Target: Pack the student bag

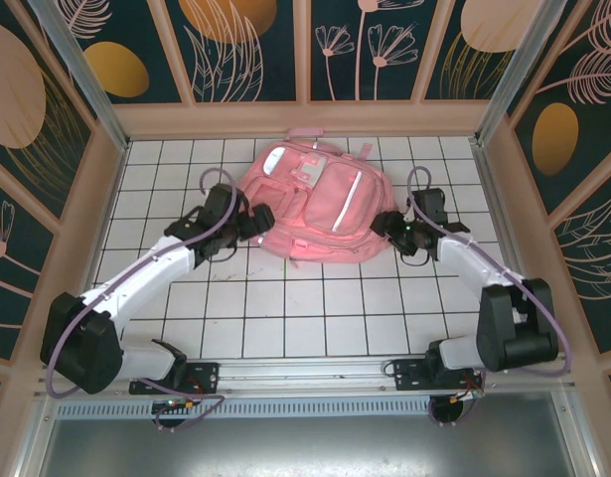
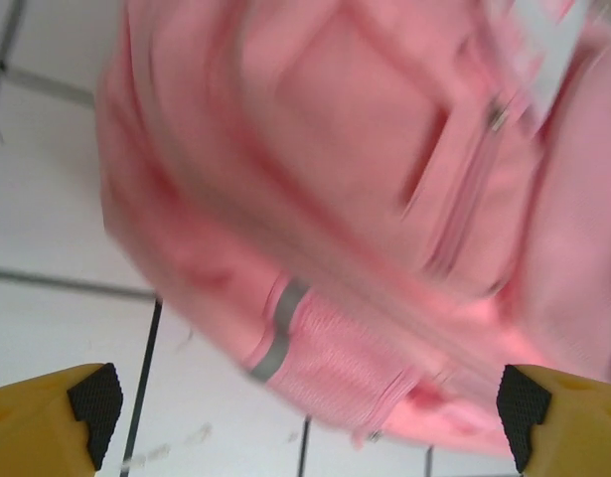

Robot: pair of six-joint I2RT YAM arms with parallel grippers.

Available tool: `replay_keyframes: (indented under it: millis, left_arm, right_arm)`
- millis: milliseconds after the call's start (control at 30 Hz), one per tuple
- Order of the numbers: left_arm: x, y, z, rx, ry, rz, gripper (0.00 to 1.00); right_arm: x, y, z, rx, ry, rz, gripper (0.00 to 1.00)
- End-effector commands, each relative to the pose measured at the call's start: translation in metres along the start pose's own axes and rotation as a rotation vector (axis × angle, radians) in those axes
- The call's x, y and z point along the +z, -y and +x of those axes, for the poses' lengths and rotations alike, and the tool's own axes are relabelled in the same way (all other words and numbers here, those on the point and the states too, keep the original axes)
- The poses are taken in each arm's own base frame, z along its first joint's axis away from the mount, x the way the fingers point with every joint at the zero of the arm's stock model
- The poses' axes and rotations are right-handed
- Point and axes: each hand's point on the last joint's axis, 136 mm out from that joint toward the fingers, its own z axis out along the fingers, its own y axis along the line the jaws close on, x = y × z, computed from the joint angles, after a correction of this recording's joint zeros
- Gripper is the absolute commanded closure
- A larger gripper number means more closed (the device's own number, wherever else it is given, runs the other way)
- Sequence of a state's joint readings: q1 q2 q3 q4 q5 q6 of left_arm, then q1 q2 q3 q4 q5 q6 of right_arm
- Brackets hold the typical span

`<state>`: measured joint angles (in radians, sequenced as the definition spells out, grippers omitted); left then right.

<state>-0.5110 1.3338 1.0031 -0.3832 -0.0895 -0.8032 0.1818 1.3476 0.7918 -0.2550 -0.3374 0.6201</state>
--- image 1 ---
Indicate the pink school backpack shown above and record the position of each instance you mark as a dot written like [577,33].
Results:
[325,199]

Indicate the dark panel with leaf outlines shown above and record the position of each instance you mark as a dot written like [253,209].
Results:
[275,59]

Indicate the yellow power connector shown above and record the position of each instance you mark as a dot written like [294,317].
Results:
[466,396]

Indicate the dark panel, large pale disc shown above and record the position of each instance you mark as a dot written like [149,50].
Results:
[51,139]

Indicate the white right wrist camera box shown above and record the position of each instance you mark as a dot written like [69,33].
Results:
[409,214]

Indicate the grey metal sheet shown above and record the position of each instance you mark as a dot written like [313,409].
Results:
[285,447]

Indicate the dark panel with flower outlines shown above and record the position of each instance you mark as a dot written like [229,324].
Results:
[359,74]

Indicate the aluminium mounting rail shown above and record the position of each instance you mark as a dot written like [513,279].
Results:
[310,380]

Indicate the dark panel with gold oval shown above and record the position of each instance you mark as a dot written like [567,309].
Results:
[156,49]

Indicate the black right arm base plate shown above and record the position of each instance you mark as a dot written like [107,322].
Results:
[409,377]

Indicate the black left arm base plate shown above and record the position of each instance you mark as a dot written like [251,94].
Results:
[208,377]

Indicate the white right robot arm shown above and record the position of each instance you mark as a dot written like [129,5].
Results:
[474,263]

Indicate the dark panel with small flower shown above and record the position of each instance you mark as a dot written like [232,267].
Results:
[12,248]

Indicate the dark panel oval and feather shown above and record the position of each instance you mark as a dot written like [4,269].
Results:
[593,124]

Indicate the aluminium corner post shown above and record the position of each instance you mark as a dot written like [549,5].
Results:
[86,84]
[513,74]

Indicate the small circuit board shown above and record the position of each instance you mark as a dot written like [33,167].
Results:
[176,405]

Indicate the dark panel with feather outlines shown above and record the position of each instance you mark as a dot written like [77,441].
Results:
[598,248]

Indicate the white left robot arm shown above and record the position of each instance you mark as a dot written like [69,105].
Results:
[146,273]

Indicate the dark panel, pale disc, fronds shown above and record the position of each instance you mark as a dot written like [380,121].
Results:
[449,49]

